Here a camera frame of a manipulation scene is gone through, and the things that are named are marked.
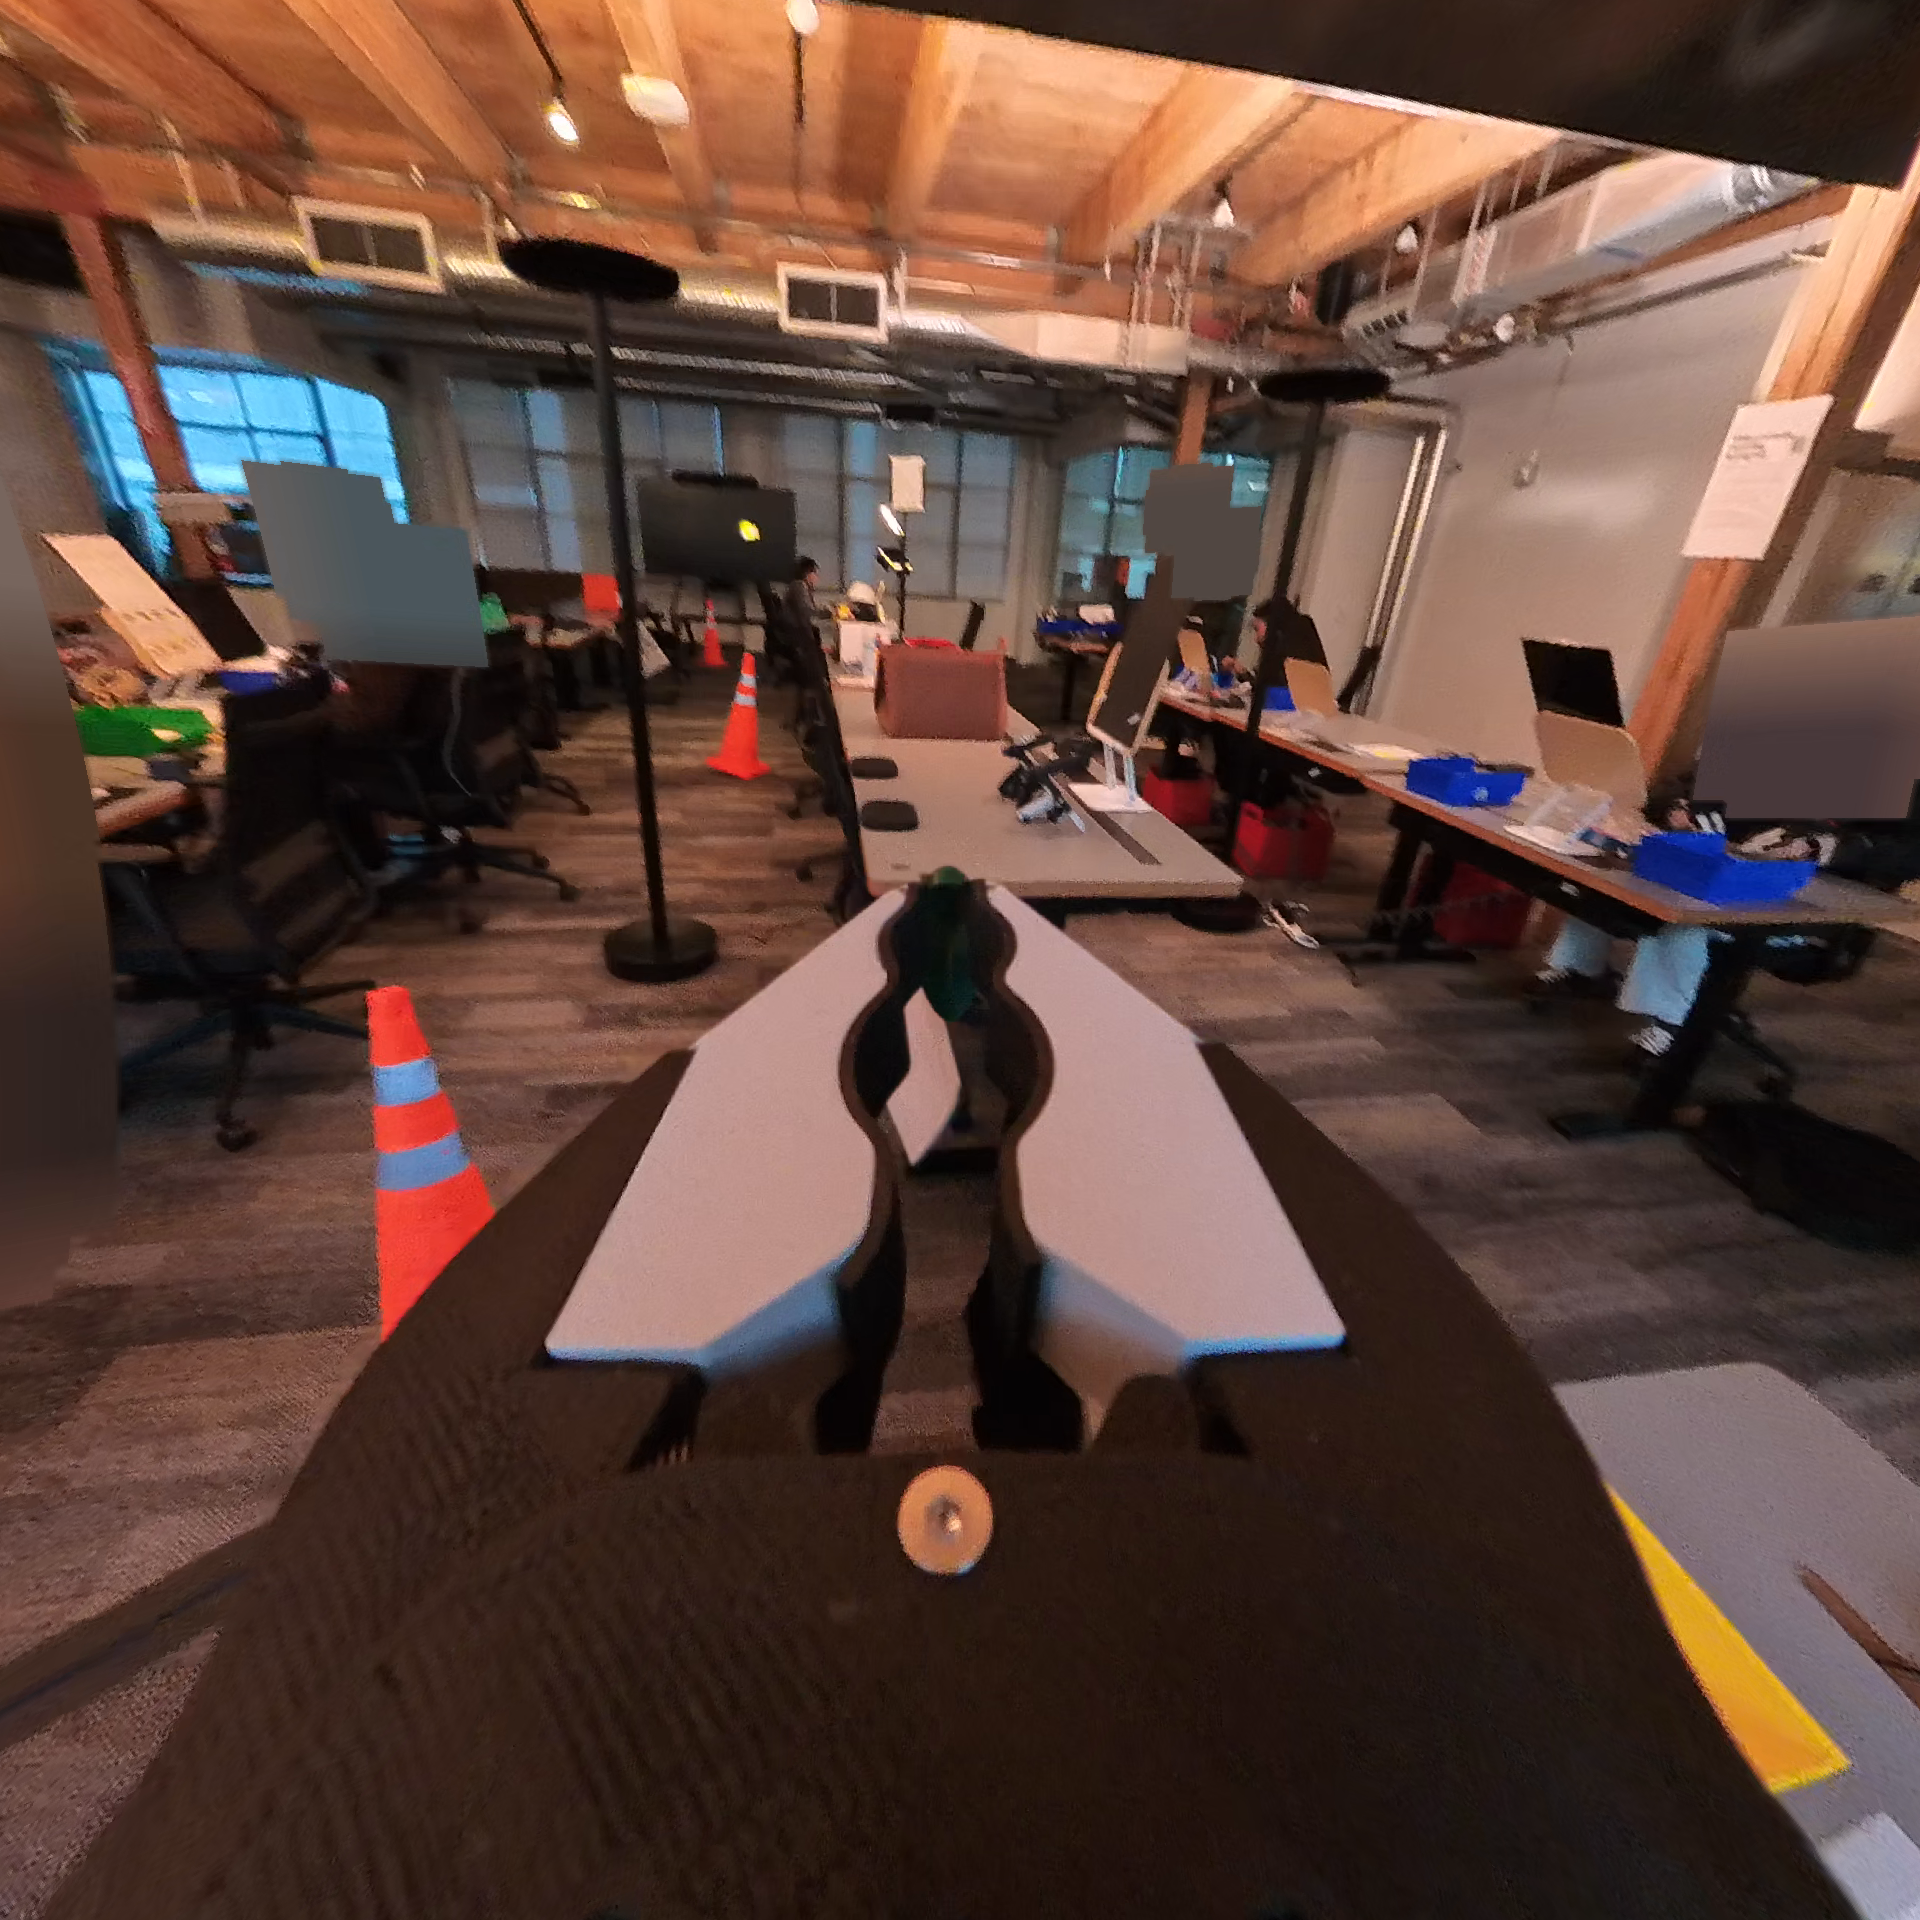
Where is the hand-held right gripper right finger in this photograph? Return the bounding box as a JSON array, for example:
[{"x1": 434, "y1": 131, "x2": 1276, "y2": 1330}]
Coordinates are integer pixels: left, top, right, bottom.
[{"x1": 976, "y1": 882, "x2": 1345, "y2": 1450}]

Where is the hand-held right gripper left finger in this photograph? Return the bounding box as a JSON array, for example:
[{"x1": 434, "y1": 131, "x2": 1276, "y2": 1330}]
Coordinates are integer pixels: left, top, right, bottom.
[{"x1": 543, "y1": 886, "x2": 909, "y2": 1454}]

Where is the dark green toy leaf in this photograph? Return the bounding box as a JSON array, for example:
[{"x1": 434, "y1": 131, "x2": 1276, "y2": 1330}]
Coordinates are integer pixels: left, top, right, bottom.
[{"x1": 914, "y1": 867, "x2": 991, "y2": 1025}]

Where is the long wooden desk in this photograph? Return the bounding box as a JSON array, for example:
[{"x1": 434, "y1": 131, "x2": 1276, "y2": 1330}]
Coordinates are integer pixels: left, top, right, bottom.
[{"x1": 1154, "y1": 681, "x2": 1920, "y2": 939}]

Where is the striped orange traffic cone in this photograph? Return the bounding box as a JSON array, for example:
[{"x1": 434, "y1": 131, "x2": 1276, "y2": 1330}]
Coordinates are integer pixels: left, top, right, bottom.
[{"x1": 366, "y1": 983, "x2": 495, "y2": 1340}]

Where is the long grey table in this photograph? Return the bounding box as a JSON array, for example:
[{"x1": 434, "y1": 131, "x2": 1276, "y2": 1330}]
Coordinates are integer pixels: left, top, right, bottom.
[{"x1": 828, "y1": 681, "x2": 1247, "y2": 905}]

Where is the black tool pile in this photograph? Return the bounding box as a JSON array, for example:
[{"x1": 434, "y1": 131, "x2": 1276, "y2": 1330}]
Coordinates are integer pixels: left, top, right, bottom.
[{"x1": 996, "y1": 736, "x2": 1098, "y2": 831}]

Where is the black office chair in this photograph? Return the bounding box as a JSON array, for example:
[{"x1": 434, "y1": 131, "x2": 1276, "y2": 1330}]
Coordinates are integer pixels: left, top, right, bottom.
[
  {"x1": 102, "y1": 673, "x2": 378, "y2": 1154},
  {"x1": 368, "y1": 632, "x2": 585, "y2": 905}
]

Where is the tilted dark panel stand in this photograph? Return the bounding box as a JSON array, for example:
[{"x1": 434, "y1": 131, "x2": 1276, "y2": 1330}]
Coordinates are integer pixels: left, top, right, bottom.
[{"x1": 1088, "y1": 600, "x2": 1198, "y2": 800}]

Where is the brown bag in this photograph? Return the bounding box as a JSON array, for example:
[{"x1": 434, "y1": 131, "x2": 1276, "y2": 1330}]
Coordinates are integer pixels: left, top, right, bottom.
[{"x1": 872, "y1": 641, "x2": 1010, "y2": 743}]

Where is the plywood panel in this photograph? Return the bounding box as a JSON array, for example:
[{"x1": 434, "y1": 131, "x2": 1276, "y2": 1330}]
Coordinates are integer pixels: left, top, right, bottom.
[{"x1": 1533, "y1": 712, "x2": 1650, "y2": 822}]

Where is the black monitor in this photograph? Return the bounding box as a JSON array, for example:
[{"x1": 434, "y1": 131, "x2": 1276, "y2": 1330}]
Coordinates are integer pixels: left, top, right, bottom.
[{"x1": 1520, "y1": 639, "x2": 1626, "y2": 732}]

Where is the yellow plastic bin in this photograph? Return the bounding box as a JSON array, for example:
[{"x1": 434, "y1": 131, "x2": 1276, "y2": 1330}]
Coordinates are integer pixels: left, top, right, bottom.
[{"x1": 1607, "y1": 1481, "x2": 1849, "y2": 1798}]

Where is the green box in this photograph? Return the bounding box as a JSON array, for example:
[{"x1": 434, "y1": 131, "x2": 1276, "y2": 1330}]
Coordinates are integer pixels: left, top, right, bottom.
[{"x1": 76, "y1": 704, "x2": 214, "y2": 759}]

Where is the cardboard sign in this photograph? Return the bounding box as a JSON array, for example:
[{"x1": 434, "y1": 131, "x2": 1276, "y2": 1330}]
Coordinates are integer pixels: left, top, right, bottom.
[{"x1": 38, "y1": 531, "x2": 222, "y2": 681}]

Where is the white air vent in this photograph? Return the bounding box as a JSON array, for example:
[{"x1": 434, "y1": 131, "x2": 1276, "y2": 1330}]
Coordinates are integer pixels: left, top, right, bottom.
[
  {"x1": 292, "y1": 199, "x2": 446, "y2": 292},
  {"x1": 774, "y1": 264, "x2": 890, "y2": 342}
]

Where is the white paper notice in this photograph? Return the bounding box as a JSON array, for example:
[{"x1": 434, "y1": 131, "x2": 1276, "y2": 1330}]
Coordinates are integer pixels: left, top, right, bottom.
[{"x1": 1679, "y1": 395, "x2": 1834, "y2": 563}]

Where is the black wall screen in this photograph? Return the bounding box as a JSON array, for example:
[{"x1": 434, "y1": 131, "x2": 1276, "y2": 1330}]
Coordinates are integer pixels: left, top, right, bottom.
[{"x1": 638, "y1": 475, "x2": 800, "y2": 582}]

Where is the wooden post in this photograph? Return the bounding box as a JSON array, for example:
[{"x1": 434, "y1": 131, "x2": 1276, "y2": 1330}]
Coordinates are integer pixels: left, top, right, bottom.
[{"x1": 1626, "y1": 184, "x2": 1920, "y2": 784}]

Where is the silver air duct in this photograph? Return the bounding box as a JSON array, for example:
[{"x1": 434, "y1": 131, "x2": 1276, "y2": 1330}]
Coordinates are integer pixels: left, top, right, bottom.
[{"x1": 1338, "y1": 152, "x2": 1823, "y2": 351}]

